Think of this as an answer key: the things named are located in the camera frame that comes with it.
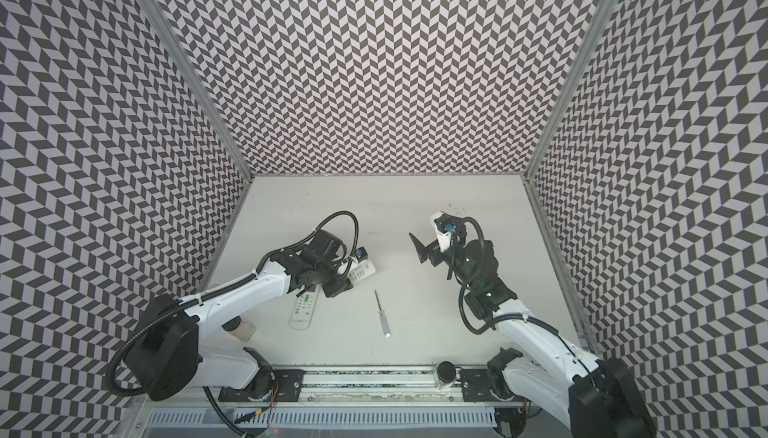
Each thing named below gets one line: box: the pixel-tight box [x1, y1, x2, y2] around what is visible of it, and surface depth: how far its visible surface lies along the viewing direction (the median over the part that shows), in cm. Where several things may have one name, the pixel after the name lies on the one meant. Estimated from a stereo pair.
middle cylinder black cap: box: [436, 361, 456, 390], surface depth 71 cm
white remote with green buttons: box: [289, 284, 321, 331], surface depth 84 cm
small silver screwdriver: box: [374, 289, 392, 338], surface depth 84 cm
